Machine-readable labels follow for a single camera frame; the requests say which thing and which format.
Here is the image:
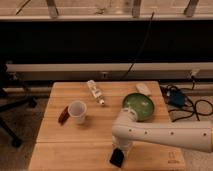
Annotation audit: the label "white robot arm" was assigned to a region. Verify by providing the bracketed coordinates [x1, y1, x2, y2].
[112, 109, 213, 153]

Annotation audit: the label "white ceramic cup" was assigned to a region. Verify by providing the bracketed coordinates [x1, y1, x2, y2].
[68, 101, 87, 124]

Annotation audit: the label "green bowl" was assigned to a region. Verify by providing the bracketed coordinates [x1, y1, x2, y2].
[122, 93, 155, 121]

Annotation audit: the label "clear plastic bottle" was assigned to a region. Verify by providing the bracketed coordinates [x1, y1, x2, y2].
[87, 80, 105, 106]

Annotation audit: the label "white small object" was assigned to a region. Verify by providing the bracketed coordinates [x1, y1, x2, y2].
[136, 83, 151, 96]

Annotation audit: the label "blue power adapter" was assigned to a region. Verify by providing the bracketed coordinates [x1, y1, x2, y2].
[169, 91, 185, 107]

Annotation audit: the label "black office chair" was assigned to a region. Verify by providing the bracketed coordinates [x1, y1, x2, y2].
[0, 61, 38, 149]

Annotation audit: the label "black floor cables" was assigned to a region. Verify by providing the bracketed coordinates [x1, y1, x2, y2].
[160, 75, 213, 123]

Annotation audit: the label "black hanging cable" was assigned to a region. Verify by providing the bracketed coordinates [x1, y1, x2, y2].
[120, 11, 156, 81]

